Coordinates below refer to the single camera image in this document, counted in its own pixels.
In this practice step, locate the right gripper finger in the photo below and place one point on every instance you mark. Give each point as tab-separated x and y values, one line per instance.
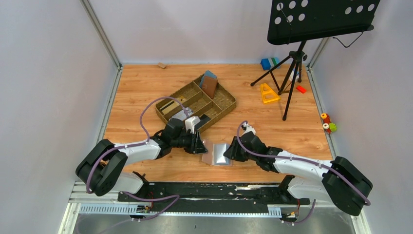
233	156
232	147

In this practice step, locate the white patterned card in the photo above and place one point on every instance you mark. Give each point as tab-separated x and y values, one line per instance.
181	115

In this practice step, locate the brown leather wallet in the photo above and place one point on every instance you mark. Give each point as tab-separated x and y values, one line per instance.
209	86

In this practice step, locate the black music stand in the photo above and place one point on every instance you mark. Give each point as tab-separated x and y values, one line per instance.
303	20

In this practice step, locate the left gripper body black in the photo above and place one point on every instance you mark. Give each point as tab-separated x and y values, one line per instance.
184	141

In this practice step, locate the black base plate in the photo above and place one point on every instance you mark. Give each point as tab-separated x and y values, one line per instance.
218	197

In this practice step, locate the small red block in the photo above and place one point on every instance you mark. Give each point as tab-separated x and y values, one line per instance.
301	89

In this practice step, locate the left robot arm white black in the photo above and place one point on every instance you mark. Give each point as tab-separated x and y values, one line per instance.
102	169

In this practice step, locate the black card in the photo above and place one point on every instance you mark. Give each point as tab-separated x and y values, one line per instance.
203	120

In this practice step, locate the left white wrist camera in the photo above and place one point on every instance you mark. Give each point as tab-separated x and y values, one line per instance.
190	124

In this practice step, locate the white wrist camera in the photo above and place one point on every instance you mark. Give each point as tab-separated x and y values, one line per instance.
190	124
249	129

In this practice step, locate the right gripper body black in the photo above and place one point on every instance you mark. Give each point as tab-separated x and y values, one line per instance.
252	158

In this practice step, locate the orange red toy piece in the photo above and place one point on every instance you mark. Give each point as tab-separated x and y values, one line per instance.
325	118

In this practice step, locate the woven olive divided tray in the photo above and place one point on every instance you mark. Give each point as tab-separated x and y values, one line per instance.
200	103

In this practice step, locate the blue green block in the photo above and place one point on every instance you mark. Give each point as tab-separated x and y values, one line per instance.
268	63

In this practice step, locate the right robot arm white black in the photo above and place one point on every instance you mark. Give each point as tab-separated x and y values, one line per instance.
337	181

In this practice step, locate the gold card in tray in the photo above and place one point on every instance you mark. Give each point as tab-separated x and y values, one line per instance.
170	104

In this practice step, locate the green red toy piece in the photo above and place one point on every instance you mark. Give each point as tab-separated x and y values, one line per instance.
329	127

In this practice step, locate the yellow triangular toy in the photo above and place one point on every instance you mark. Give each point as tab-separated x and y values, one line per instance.
268	94

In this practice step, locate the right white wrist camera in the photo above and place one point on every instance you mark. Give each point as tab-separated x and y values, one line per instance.
249	129

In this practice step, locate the small cardboard piece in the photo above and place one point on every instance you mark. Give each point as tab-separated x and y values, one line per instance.
161	65

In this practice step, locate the aluminium frame rail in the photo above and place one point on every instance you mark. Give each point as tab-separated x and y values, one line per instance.
116	203

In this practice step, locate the pink card holder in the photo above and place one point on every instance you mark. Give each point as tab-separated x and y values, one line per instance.
215	155

